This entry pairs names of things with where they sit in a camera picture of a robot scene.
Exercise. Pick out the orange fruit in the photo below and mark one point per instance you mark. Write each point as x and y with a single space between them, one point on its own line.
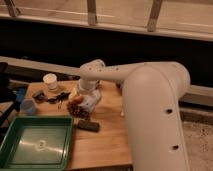
78 99

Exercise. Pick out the black sunglasses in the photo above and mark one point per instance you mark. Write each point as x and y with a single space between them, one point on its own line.
60 97

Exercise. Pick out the blue plastic cup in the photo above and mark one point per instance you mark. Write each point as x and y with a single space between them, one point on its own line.
28 107

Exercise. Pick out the green plastic tray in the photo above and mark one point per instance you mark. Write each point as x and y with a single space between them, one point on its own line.
37 144

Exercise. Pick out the wooden table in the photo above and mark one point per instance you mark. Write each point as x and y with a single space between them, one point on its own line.
109 147

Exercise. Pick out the small dark box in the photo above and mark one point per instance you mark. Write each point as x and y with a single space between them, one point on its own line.
39 96

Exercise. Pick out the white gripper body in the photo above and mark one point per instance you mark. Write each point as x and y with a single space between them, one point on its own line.
86 87

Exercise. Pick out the white cup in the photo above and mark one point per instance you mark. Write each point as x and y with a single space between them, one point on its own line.
50 81

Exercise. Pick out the bunch of dark grapes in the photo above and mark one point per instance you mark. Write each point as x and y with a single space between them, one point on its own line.
77 111

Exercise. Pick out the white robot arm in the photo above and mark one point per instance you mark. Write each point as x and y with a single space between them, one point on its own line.
151 91

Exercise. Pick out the black rectangular block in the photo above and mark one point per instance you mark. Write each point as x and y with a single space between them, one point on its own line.
88 126

